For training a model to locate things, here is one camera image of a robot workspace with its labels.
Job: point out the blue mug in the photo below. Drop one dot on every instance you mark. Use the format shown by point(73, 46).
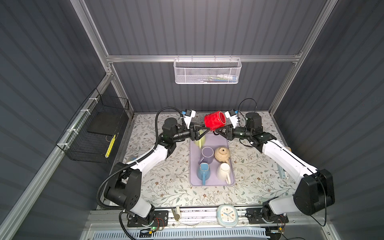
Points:
point(204, 173)

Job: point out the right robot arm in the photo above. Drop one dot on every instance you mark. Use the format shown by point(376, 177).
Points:
point(315, 188)

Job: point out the white wire basket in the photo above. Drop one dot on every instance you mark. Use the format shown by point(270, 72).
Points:
point(207, 71)

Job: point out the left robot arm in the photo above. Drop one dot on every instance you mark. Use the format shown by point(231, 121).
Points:
point(121, 190)

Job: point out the beige ceramic teapot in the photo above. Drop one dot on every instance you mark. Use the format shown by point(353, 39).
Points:
point(222, 154)

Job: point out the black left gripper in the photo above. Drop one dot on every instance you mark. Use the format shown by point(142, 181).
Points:
point(195, 136)

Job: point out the red mug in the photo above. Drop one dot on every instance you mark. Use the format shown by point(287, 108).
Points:
point(215, 120)

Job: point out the purple mug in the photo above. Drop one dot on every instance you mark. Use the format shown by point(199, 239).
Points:
point(207, 155)

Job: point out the mint alarm clock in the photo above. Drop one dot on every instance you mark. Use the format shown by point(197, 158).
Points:
point(227, 216)

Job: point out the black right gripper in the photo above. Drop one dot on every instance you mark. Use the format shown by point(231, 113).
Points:
point(229, 131)

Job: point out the lavender plastic tray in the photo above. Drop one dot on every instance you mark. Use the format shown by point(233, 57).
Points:
point(214, 142)

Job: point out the white mug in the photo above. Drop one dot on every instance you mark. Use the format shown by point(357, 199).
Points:
point(223, 173)

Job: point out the black wire basket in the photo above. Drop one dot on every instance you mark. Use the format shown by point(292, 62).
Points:
point(87, 138)

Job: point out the light green mug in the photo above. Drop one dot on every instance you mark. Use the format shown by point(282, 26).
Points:
point(199, 143)

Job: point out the yellow marker in basket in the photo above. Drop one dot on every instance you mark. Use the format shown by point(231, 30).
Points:
point(110, 147)

